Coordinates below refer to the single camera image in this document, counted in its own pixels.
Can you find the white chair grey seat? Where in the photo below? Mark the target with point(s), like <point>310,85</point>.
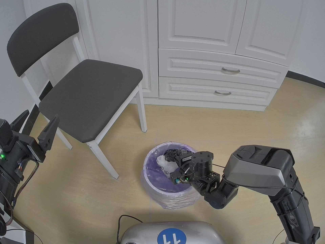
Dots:
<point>96,85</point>

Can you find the purple plastic bag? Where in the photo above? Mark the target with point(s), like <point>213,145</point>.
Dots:
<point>155,187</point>

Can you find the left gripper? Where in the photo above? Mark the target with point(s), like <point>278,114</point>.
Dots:
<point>28,146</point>

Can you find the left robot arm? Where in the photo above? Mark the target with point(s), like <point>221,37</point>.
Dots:
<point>7,184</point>

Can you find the grey trash bin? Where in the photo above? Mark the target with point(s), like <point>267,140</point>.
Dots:
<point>175,196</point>

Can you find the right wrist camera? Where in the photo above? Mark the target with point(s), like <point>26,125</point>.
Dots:
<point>177,175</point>

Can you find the white wardrobe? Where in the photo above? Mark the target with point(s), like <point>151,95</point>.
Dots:
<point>203,21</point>

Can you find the white printed wrapper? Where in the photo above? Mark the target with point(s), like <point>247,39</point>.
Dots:
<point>165,165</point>

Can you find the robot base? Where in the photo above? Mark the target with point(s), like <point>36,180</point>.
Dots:
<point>177,227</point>

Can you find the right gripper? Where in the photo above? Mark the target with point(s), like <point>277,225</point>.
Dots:
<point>185,163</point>

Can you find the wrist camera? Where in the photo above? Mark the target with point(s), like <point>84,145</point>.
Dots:
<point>177,175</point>
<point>5,133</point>

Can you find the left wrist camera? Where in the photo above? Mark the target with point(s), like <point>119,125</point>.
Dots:
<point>5,133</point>

